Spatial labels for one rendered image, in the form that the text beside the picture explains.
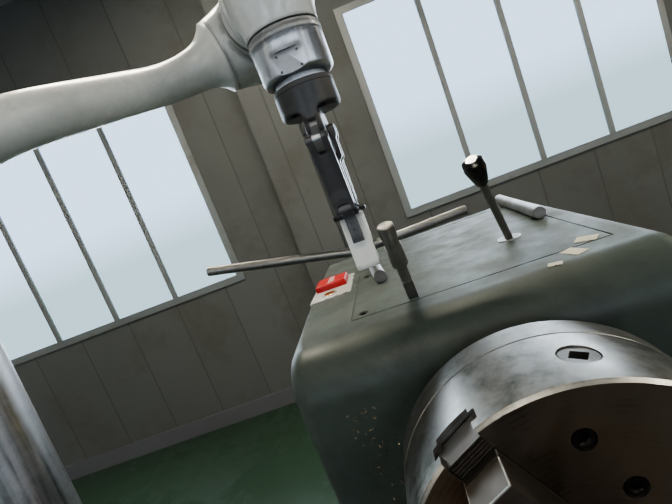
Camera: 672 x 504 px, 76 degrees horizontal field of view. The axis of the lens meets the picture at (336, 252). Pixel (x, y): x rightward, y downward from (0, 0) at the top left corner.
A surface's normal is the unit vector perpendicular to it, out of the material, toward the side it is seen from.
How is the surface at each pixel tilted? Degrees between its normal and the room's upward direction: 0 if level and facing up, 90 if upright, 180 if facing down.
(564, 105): 90
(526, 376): 4
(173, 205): 90
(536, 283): 29
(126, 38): 90
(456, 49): 90
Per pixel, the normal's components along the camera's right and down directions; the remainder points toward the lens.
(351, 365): -0.29, -0.38
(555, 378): -0.32, -0.94
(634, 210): -0.02, 0.16
